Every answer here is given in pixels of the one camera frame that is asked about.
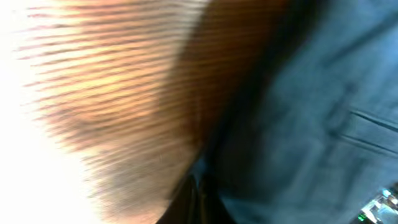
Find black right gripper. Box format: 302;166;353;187
351;182;397;224

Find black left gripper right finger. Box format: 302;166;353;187
198;175;236;224

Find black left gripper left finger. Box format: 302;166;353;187
156;176;197;224

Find dark blue denim shorts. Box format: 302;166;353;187
193;0;397;223

